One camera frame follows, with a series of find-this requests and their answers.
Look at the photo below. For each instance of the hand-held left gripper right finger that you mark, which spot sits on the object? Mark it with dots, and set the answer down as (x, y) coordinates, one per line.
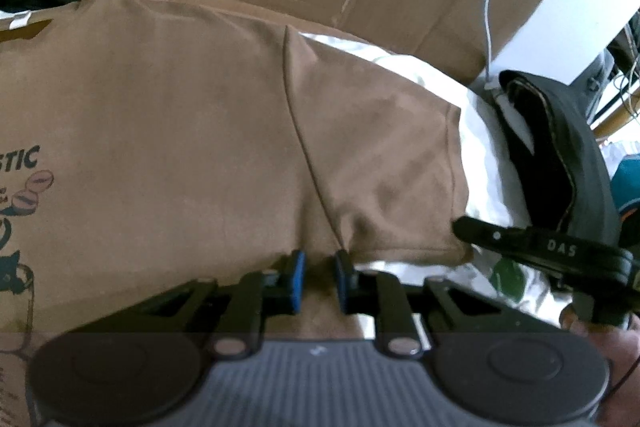
(342, 282)

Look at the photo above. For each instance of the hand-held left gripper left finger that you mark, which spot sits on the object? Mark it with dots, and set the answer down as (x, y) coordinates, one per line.
(298, 282)

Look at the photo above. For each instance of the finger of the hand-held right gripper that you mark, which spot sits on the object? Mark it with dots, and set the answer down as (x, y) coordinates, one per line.
(492, 239)

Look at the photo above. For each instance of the brown printed t-shirt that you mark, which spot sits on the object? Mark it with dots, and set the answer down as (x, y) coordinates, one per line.
(175, 132)

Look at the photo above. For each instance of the person's right hand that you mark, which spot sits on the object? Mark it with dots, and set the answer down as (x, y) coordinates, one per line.
(625, 352)

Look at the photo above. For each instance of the white patterned bedsheet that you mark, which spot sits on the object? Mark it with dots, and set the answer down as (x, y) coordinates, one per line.
(490, 157)

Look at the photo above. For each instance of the black folded garment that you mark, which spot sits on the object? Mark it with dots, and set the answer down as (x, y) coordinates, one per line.
(575, 157)

